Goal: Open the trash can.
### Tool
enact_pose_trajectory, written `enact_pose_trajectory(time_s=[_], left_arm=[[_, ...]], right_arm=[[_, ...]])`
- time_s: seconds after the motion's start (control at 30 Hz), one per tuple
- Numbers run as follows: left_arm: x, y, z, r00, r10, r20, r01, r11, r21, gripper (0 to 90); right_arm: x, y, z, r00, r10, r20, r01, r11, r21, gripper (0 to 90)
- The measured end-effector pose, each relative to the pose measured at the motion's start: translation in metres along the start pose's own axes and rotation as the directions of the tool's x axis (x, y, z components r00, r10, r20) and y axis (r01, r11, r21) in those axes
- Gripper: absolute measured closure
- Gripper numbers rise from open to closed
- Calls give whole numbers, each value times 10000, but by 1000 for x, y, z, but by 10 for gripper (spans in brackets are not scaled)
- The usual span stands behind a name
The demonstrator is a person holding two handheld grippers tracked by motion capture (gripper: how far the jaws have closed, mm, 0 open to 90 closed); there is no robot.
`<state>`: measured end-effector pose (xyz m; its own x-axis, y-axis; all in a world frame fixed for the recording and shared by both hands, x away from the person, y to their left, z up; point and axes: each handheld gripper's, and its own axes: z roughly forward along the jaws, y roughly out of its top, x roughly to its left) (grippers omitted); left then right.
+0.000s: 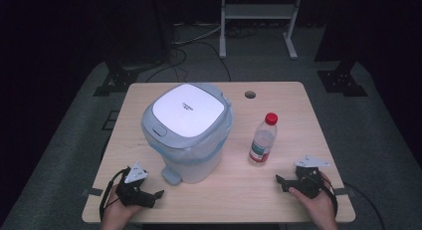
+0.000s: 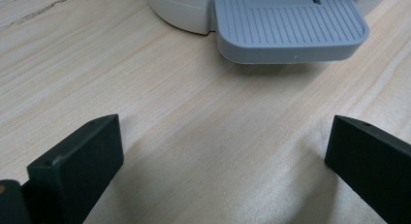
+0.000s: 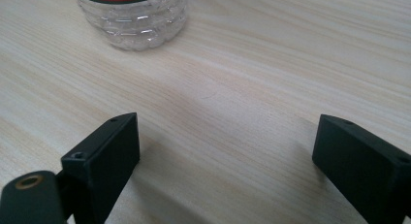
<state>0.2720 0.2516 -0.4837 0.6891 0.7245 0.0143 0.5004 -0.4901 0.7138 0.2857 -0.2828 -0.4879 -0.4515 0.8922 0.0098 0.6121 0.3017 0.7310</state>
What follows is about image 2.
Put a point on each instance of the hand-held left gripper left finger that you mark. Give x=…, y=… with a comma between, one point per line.
x=77, y=166

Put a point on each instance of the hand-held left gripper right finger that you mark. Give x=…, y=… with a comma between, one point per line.
x=371, y=162

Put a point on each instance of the white pedal trash can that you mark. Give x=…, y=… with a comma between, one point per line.
x=290, y=26

